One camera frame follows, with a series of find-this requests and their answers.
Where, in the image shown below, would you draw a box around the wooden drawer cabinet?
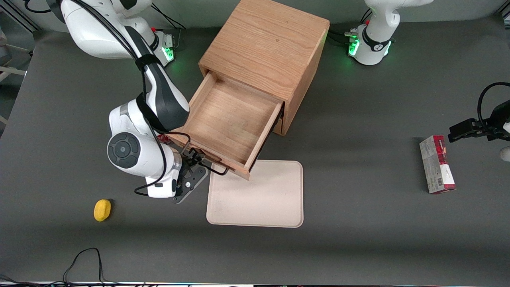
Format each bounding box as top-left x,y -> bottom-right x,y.
198,0 -> 330,137

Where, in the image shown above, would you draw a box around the black right base cables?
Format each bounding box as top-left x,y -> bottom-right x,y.
151,6 -> 188,49

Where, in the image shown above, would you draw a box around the red and white carton box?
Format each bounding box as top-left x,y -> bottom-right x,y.
419,135 -> 457,195

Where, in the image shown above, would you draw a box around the white metal frame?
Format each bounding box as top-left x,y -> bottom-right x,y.
0,28 -> 35,125

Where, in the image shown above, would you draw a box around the black base cables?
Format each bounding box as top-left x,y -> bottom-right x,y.
151,6 -> 188,49
329,8 -> 373,46

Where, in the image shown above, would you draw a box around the black wire drawer handle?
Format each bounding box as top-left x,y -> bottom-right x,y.
181,140 -> 230,176

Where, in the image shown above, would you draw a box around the black left base cables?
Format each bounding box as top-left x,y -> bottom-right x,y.
329,8 -> 373,46

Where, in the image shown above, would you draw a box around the black looped floor cable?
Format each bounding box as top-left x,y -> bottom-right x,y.
63,248 -> 106,285

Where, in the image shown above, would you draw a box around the beige plastic tray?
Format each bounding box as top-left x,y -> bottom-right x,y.
206,160 -> 304,228

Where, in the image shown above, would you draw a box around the yellow lemon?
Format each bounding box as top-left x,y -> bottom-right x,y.
94,199 -> 112,222

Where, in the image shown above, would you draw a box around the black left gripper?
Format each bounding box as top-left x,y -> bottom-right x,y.
448,100 -> 510,143

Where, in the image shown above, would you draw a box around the wooden drawer with gripped handle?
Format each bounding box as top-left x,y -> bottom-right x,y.
165,71 -> 284,181

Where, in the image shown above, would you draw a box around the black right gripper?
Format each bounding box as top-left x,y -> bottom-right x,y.
181,147 -> 212,170

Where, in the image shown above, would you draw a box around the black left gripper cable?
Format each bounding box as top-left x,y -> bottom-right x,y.
477,82 -> 510,129

